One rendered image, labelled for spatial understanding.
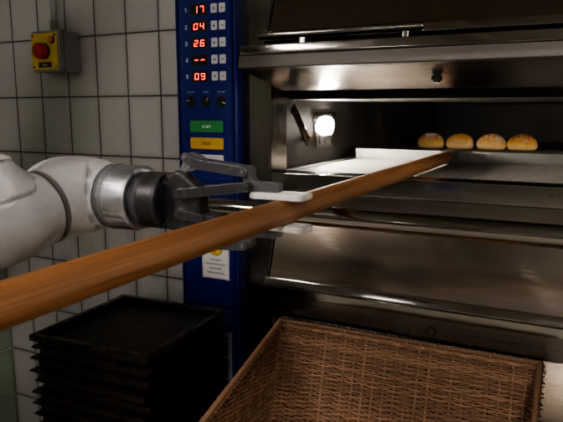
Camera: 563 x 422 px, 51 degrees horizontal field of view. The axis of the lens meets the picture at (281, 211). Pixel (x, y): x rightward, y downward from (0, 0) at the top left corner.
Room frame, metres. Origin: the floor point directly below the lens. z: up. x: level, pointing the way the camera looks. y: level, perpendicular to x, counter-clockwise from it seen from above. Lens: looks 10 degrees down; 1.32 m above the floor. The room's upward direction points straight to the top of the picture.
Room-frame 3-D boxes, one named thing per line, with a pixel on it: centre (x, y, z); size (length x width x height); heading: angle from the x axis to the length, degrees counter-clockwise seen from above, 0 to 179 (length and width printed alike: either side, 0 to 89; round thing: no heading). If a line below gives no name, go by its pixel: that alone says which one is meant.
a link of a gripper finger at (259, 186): (0.71, 0.02, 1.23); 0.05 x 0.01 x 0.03; 63
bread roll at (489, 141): (2.10, -0.74, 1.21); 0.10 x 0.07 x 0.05; 61
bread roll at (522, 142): (2.05, -0.83, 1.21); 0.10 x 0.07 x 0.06; 60
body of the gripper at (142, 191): (0.77, 0.14, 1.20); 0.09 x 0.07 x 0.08; 63
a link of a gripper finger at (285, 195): (0.70, 0.00, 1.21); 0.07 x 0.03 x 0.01; 63
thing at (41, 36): (1.55, 0.57, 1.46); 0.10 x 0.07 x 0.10; 63
